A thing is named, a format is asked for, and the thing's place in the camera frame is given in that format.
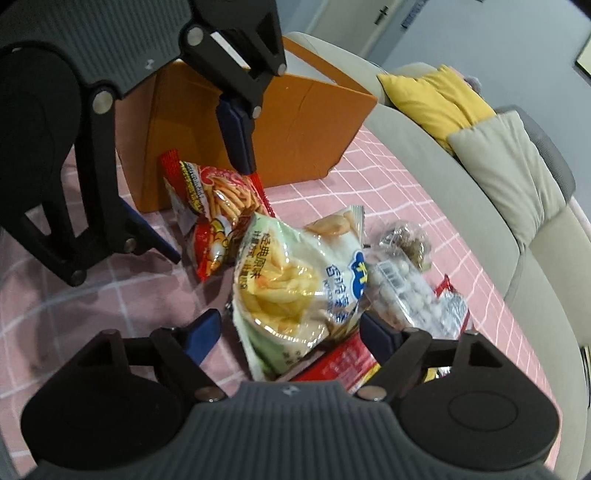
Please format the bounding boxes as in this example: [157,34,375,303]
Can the clear bag white balls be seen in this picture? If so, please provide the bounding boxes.
[366,257,470,339]

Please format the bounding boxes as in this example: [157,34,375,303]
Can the beige cushion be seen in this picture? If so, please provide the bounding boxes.
[448,111,566,249]

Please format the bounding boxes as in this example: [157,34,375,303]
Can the orange cardboard box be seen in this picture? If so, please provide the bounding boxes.
[116,33,378,213]

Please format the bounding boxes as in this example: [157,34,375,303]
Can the yellow cushion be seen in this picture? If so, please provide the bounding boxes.
[378,65,496,154]

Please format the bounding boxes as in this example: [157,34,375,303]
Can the door with black handle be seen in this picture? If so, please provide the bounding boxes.
[305,0,414,61]

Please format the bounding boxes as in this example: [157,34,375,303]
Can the clear bag brown snacks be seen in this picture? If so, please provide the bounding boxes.
[379,220,432,272]

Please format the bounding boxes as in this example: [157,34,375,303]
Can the grey cushion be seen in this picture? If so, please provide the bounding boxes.
[496,105,576,203]

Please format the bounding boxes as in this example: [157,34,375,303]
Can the pink checkered tablecloth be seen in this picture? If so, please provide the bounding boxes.
[0,125,564,476]

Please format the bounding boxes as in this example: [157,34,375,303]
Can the red french fries snack bag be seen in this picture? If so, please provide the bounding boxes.
[157,149,274,281]

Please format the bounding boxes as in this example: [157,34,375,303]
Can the beige sofa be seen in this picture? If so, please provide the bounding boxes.
[284,31,591,480]

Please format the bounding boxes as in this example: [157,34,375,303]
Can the green white chips bag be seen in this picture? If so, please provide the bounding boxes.
[232,205,369,381]

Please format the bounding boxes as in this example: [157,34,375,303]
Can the red foil snack bag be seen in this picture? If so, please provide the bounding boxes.
[290,274,475,395]

